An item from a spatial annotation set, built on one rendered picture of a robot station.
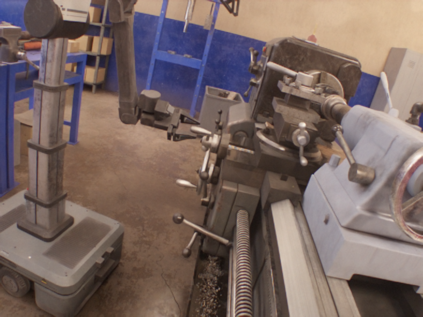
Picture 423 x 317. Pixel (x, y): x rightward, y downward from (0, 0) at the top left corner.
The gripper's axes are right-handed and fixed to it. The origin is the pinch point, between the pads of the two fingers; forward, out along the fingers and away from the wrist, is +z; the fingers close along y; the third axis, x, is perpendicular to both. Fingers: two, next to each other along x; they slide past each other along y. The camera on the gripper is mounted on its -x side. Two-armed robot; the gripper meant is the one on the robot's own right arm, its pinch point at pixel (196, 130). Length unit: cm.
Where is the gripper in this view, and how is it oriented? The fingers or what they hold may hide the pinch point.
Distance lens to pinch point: 112.3
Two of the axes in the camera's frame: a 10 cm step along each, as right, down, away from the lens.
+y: 2.3, -9.0, 3.8
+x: -0.9, 3.7, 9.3
